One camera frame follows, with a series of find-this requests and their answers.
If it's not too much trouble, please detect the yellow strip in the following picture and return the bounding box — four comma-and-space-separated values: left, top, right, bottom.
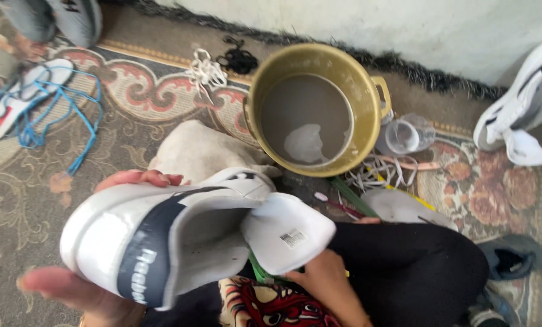
365, 167, 436, 212

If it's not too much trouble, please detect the grey and blue sneaker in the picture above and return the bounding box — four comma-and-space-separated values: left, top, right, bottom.
467, 288, 523, 327

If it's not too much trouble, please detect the white sneaker with dark stripes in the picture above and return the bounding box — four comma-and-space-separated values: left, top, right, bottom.
473, 40, 542, 167

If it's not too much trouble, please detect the person's leg in black trousers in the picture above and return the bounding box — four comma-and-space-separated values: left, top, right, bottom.
141, 221, 490, 327

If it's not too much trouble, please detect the green plastic strip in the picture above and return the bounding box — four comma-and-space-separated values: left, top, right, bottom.
329, 176, 381, 220

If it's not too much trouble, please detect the bundle of white shoelaces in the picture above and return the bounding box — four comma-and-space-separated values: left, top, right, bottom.
186, 48, 228, 103

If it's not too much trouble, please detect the person's right hand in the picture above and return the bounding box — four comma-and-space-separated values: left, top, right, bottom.
283, 249, 354, 314

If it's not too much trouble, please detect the clear plastic cup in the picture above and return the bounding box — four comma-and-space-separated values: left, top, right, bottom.
376, 113, 436, 156

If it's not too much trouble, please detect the bundle of black shoelaces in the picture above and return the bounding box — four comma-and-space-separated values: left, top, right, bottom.
215, 35, 259, 75

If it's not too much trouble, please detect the patterned floral rug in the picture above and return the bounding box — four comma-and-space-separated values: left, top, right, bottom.
0, 5, 542, 327

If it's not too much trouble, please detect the tangle of white shoelaces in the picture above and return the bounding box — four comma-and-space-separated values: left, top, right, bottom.
343, 154, 419, 191

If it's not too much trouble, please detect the person's red printed shirt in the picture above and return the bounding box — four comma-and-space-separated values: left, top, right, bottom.
218, 276, 342, 327

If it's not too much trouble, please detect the white insole with red mark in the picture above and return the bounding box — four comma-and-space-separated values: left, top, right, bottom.
0, 93, 38, 142

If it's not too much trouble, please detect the white shoe insole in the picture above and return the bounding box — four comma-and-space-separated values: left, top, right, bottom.
361, 188, 459, 231

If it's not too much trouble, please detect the blue shoelace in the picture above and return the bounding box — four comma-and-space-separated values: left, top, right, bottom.
0, 66, 104, 177

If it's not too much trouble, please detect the dark blue sneaker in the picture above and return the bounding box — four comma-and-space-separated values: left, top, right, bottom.
477, 234, 542, 281

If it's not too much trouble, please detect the toothbrush with red handle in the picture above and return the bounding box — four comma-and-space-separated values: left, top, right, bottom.
314, 192, 364, 220

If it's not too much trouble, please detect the beige cloth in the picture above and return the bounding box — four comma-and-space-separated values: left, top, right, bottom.
147, 119, 283, 184

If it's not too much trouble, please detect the person's left hand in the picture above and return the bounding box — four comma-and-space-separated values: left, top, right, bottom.
17, 169, 184, 327

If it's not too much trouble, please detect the pink strip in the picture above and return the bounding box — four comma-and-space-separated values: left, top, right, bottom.
380, 156, 442, 171

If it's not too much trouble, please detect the golden metal pot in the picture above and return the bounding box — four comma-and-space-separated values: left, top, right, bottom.
244, 43, 392, 178

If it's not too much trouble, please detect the white cloth in water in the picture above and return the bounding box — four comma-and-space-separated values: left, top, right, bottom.
284, 124, 330, 165

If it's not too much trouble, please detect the green and yellow brush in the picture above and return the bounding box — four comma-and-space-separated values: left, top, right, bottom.
248, 251, 350, 287

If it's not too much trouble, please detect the white sneaker with navy stripe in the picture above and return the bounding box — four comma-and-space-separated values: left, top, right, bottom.
60, 167, 337, 312

